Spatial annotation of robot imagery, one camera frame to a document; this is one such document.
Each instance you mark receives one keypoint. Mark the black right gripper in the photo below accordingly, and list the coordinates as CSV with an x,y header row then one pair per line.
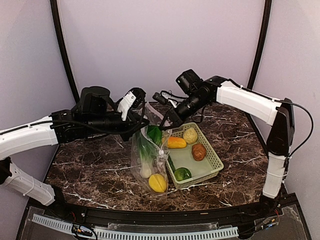
x,y
175,116

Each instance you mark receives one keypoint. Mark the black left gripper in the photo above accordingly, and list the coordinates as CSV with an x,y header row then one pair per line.
x,y
132,126

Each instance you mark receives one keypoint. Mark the clear dotted zip top bag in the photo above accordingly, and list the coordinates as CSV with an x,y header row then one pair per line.
x,y
159,164

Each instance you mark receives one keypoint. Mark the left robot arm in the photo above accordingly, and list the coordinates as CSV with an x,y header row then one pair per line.
x,y
94,114

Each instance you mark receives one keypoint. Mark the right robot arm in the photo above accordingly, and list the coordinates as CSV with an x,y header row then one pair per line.
x,y
276,113

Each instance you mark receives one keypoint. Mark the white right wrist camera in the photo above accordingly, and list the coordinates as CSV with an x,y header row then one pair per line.
x,y
165,98

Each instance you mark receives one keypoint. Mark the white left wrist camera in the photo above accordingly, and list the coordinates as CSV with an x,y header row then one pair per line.
x,y
125,104

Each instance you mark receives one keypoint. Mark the right black frame post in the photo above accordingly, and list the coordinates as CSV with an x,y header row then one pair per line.
x,y
260,44

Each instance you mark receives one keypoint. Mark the left black frame post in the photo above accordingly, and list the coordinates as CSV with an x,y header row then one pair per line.
x,y
62,49

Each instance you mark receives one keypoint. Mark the green lime toy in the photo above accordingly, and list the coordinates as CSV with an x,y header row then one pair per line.
x,y
182,174

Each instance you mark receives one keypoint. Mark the green bok choy toy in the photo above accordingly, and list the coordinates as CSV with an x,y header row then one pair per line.
x,y
148,141

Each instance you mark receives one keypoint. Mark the light green plastic basket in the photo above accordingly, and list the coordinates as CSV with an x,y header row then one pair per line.
x,y
202,170

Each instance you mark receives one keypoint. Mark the black frame post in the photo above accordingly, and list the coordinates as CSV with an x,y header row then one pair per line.
x,y
260,44
62,49

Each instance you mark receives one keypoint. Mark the beige walnut toy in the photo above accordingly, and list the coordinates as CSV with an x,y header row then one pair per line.
x,y
190,136

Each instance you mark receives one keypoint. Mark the yellow lemon toy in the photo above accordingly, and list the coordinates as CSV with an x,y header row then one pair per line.
x,y
157,183

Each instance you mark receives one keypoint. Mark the brown potato toy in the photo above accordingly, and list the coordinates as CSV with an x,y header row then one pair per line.
x,y
198,152

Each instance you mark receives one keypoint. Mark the black front rail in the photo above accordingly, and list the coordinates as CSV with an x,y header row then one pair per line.
x,y
94,216

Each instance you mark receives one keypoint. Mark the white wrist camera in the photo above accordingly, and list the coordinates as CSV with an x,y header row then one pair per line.
x,y
165,98
125,104

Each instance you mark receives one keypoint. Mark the white slotted cable duct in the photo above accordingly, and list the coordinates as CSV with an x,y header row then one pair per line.
x,y
137,232

